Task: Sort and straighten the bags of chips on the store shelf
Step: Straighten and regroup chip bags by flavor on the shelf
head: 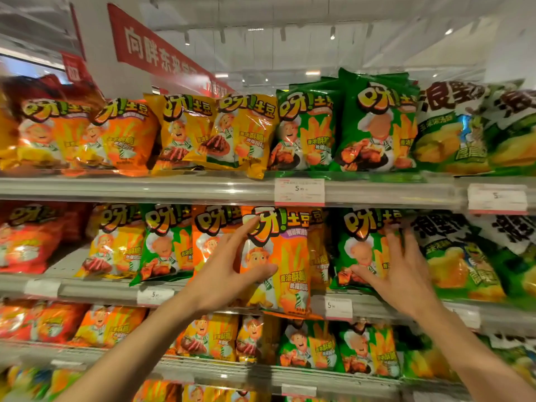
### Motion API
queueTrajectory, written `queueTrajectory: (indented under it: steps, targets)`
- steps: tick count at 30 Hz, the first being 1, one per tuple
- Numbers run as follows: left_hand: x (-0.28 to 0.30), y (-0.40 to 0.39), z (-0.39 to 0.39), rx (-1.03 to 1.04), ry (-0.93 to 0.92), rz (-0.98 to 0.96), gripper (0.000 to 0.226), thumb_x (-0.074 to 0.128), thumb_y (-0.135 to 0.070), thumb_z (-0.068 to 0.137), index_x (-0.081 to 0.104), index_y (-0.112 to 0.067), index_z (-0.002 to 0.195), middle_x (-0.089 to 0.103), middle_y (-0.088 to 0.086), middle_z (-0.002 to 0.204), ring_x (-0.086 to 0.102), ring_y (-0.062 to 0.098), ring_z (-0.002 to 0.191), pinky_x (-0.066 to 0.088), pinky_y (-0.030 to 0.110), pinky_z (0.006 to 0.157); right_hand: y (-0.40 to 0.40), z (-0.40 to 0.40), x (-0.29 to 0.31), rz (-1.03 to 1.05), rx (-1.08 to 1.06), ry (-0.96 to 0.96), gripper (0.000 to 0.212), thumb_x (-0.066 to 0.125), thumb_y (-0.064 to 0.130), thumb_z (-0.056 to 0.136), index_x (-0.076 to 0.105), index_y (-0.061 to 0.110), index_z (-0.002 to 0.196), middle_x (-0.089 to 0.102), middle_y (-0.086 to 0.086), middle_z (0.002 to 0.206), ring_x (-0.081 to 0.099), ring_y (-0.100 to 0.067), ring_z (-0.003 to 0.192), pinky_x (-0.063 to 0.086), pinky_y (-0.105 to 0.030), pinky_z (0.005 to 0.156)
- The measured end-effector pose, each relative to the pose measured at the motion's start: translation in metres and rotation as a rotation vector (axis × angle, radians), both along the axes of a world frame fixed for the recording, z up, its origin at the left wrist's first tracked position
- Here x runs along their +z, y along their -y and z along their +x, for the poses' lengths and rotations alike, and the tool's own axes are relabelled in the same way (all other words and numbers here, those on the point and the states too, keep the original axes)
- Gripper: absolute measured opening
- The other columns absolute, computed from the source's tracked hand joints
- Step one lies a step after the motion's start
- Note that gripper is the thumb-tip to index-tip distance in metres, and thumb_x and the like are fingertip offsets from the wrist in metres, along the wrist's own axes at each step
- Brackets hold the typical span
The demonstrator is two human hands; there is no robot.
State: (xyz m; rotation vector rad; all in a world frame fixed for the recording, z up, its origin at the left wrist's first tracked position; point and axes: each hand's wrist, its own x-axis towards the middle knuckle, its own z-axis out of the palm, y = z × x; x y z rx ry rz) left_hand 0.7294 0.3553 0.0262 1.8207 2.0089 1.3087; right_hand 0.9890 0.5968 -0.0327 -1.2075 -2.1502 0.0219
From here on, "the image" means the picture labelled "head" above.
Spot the metal store shelving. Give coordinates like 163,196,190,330
0,171,536,402

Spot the yellow chef snack bag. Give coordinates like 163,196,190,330
75,204,146,280
308,209,334,289

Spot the row of red tomato chip bags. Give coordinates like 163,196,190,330
0,299,89,344

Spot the green potato stick bag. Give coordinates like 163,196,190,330
329,208,405,291
130,204,195,286

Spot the row of orange snack bags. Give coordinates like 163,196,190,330
69,304,147,348
15,97,161,177
133,379,269,402

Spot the person's left hand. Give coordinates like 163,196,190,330
180,215,279,317

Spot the orange potato stick bag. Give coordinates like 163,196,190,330
190,204,243,277
236,206,314,317

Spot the red tomato snack bag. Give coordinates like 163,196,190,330
0,203,66,275

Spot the person's left forearm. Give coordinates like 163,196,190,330
54,295,214,402

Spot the small red sign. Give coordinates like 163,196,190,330
60,52,93,84

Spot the person's right hand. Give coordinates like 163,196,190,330
350,226,443,321

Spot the person's right forearm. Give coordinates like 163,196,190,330
412,296,536,402

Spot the dark red large snack bag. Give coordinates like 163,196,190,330
0,74,106,118

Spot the red hanging banner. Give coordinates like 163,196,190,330
107,3,235,99

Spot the white price tag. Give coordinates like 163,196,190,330
467,183,528,216
23,279,61,299
274,178,326,207
454,306,481,330
324,296,354,321
137,286,175,307
281,384,318,398

